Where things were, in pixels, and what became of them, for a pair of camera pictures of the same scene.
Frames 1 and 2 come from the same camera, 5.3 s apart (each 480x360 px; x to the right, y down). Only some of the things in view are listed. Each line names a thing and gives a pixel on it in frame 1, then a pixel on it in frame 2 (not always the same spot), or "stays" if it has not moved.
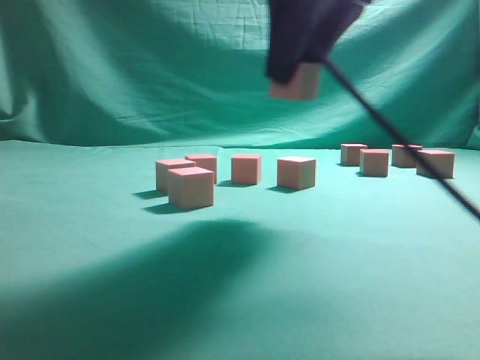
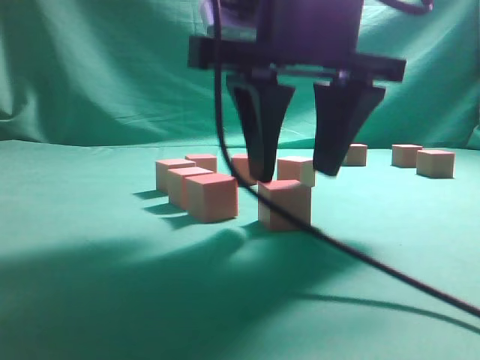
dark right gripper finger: (334, 17) → (342, 108)
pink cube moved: (246, 169) stays
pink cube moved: (304, 82) → (211, 197)
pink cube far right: (403, 157) stays
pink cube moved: (296, 172) stays
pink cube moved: (375, 163) → (291, 195)
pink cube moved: (162, 171) stays
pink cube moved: (190, 187) stays
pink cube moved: (208, 162) stays
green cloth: (94, 265) stays
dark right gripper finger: (292, 25) → (262, 103)
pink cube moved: (441, 161) stays
